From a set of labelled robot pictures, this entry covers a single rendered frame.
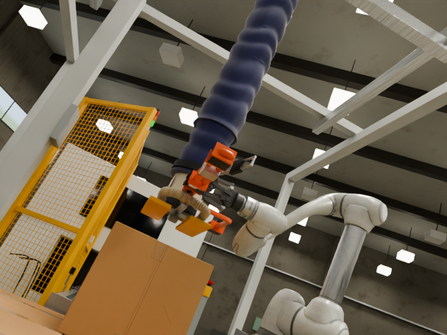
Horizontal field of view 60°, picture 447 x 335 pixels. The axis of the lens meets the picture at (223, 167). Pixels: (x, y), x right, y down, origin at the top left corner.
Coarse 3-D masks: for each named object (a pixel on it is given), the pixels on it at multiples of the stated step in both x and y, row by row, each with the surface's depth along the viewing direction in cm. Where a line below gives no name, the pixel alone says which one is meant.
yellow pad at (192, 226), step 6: (192, 216) 162; (186, 222) 169; (192, 222) 165; (198, 222) 162; (204, 222) 163; (180, 228) 185; (186, 228) 180; (192, 228) 175; (198, 228) 170; (204, 228) 166; (210, 228) 163; (186, 234) 192; (192, 234) 186; (198, 234) 181
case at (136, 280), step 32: (128, 256) 137; (160, 256) 140; (96, 288) 131; (128, 288) 134; (160, 288) 137; (192, 288) 139; (64, 320) 126; (96, 320) 128; (128, 320) 131; (160, 320) 133
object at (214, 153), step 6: (216, 144) 123; (222, 144) 123; (210, 150) 130; (216, 150) 122; (210, 156) 129; (216, 156) 121; (222, 156) 122; (234, 156) 123; (210, 162) 127; (216, 162) 125; (222, 162) 123; (228, 162) 122; (222, 168) 128
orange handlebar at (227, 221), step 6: (222, 150) 121; (228, 150) 122; (228, 156) 121; (216, 168) 135; (198, 174) 145; (204, 180) 148; (210, 180) 147; (192, 192) 169; (210, 210) 187; (216, 216) 187; (222, 216) 188; (222, 222) 197; (228, 222) 188; (216, 228) 208
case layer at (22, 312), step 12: (0, 288) 170; (0, 300) 135; (12, 300) 149; (24, 300) 165; (0, 312) 113; (12, 312) 122; (24, 312) 133; (36, 312) 145; (48, 312) 161; (0, 324) 96; (12, 324) 103; (24, 324) 111; (36, 324) 119; (48, 324) 130
